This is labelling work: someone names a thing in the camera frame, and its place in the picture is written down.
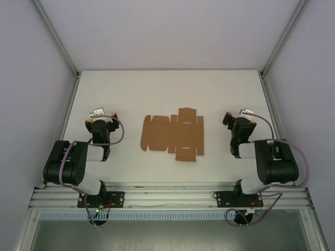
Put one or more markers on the brown cardboard paper box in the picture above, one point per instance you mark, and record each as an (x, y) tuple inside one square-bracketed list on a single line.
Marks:
[(167, 136)]

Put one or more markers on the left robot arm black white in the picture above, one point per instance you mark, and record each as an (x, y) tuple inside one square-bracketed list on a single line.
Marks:
[(65, 167)]

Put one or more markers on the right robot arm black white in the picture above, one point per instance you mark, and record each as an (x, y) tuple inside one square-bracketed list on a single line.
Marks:
[(277, 167)]

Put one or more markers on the small green LED board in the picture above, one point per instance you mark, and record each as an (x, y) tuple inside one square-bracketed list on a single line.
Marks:
[(99, 209)]

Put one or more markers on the small white connector board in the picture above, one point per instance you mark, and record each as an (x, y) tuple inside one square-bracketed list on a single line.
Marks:
[(253, 210)]

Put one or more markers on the grey sheet metal panel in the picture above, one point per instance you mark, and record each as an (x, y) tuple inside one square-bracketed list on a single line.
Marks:
[(170, 235)]

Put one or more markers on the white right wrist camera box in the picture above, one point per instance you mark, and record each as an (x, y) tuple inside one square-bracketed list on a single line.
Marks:
[(246, 112)]

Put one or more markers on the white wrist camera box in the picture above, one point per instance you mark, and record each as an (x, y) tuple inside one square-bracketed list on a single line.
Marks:
[(97, 112), (246, 112)]

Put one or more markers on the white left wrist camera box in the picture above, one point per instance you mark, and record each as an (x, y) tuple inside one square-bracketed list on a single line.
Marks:
[(97, 112)]

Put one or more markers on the aluminium table side rail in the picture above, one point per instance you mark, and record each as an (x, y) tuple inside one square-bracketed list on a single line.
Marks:
[(273, 109), (64, 125)]

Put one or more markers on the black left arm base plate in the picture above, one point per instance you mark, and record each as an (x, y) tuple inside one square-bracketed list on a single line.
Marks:
[(116, 199)]

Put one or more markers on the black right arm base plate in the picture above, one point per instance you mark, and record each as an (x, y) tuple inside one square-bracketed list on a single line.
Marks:
[(222, 199)]

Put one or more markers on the aluminium frame post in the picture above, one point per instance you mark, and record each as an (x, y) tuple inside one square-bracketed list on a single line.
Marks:
[(56, 39), (285, 39)]

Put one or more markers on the aluminium mounting rail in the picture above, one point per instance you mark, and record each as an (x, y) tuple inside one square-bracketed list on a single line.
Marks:
[(170, 194)]

